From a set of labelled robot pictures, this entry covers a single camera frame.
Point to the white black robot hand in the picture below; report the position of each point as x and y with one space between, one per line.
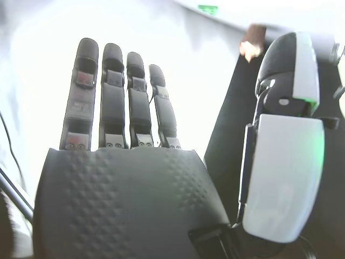
121 202

